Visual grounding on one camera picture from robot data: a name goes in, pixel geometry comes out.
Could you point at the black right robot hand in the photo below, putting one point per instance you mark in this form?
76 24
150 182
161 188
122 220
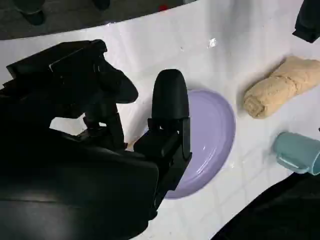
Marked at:
62 175

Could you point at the pale green mug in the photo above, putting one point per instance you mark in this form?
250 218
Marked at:
297 150

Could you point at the lilac plate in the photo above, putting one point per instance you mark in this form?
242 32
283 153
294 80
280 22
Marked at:
212 130

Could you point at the beige towel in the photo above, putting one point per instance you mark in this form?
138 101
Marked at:
280 87

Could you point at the small red object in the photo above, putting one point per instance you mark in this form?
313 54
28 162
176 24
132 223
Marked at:
163 8

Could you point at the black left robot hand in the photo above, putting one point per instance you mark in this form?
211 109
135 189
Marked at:
307 22

